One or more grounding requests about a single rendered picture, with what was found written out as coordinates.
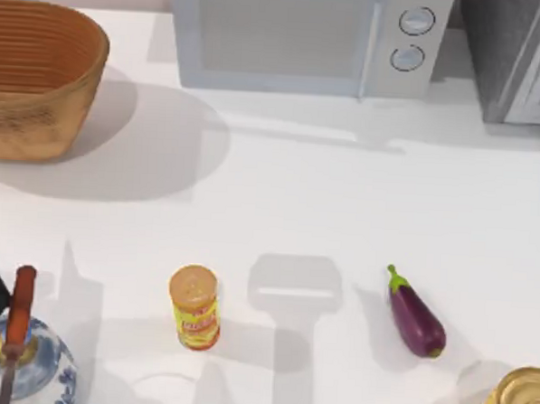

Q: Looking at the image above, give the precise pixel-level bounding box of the brown woven basket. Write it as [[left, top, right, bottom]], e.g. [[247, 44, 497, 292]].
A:
[[0, 0, 114, 167]]

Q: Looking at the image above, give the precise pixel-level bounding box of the yellow and red can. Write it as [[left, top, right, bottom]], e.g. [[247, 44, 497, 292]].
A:
[[166, 263, 225, 352]]

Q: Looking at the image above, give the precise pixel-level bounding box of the pale microwave oven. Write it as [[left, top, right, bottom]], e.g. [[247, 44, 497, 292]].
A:
[[163, 0, 457, 104]]

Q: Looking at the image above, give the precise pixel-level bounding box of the purple eggplant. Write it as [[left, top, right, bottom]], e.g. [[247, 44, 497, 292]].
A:
[[382, 263, 451, 360]]

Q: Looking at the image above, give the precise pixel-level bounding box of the gold can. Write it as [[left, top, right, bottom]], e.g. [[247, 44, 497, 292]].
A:
[[464, 362, 540, 404]]

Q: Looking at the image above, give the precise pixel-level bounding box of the blue and white teapot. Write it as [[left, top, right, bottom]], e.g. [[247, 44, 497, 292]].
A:
[[0, 263, 84, 404]]

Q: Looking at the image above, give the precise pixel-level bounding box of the microwave door handle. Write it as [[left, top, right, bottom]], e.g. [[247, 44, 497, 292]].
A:
[[356, 1, 383, 105]]

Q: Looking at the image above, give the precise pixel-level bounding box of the microwave knob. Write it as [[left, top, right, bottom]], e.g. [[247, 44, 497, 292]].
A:
[[397, 5, 438, 38], [388, 42, 427, 74]]

